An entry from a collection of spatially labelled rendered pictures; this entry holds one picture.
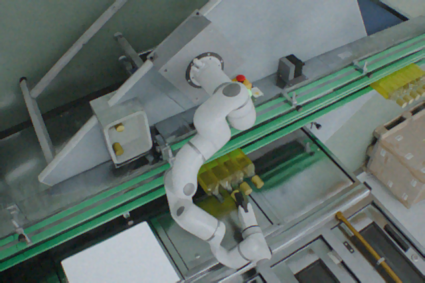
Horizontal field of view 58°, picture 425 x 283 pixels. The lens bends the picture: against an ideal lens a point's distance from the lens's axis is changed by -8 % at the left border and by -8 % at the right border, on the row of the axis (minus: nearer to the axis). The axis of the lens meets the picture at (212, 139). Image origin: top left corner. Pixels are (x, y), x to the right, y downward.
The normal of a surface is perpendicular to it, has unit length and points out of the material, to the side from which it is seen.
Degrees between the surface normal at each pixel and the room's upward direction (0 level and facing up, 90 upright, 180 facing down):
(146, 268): 90
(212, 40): 5
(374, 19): 90
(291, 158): 90
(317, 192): 90
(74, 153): 0
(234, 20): 0
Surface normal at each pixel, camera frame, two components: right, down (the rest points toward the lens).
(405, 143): 0.04, -0.57
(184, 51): 0.45, 0.63
